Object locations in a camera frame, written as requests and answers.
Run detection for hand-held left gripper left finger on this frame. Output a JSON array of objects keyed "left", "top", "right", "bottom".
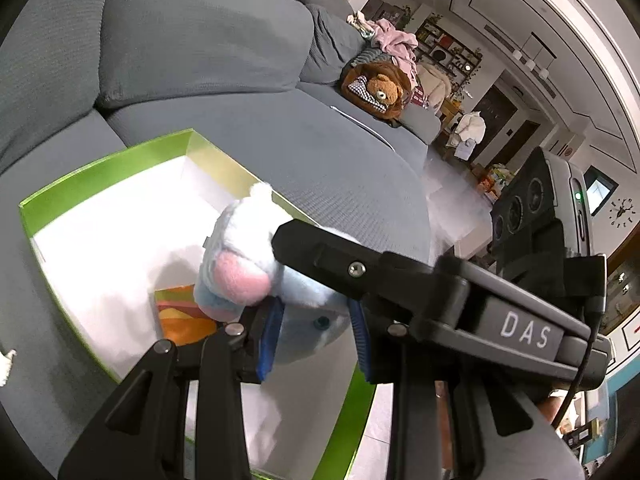
[{"left": 57, "top": 300, "right": 287, "bottom": 480}]

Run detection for blue and white plush toy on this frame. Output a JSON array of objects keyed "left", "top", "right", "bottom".
[{"left": 194, "top": 182, "right": 352, "bottom": 367}]

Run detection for white jacket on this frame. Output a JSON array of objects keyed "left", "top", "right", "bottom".
[{"left": 417, "top": 62, "right": 452, "bottom": 112}]

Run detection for grey sofa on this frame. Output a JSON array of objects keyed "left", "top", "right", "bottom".
[{"left": 0, "top": 0, "right": 443, "bottom": 480}]

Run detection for orange patterned card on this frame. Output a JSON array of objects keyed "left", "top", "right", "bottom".
[{"left": 154, "top": 284, "right": 219, "bottom": 347}]

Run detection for black wall clock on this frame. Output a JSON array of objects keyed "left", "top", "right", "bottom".
[{"left": 609, "top": 198, "right": 633, "bottom": 229}]

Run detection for wall shelf with ornaments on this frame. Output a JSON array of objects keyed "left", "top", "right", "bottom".
[{"left": 414, "top": 14, "right": 484, "bottom": 77}]

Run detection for white fluffy cloth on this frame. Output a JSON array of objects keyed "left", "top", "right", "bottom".
[{"left": 0, "top": 349, "right": 17, "bottom": 387}]

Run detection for pink clothes pile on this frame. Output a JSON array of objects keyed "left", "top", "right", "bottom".
[{"left": 367, "top": 18, "right": 419, "bottom": 77}]

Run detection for brown bag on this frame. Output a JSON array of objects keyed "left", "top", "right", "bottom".
[{"left": 341, "top": 60, "right": 414, "bottom": 117}]

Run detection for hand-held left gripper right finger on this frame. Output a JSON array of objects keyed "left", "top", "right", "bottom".
[{"left": 347, "top": 300, "right": 587, "bottom": 480}]

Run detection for white hanging cloth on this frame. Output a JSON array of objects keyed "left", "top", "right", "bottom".
[{"left": 452, "top": 112, "right": 487, "bottom": 150}]

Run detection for brown teddy bear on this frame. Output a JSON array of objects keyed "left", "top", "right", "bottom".
[{"left": 367, "top": 74, "right": 404, "bottom": 107}]

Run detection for pendant lamps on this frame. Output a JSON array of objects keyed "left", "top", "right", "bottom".
[{"left": 510, "top": 35, "right": 557, "bottom": 80}]

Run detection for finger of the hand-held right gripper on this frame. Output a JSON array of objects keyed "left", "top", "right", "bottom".
[{"left": 271, "top": 220, "right": 443, "bottom": 328}]

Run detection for black cable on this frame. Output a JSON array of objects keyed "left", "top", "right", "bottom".
[{"left": 550, "top": 295, "right": 611, "bottom": 428}]

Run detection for green cardboard box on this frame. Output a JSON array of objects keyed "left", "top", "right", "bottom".
[{"left": 19, "top": 129, "right": 377, "bottom": 480}]

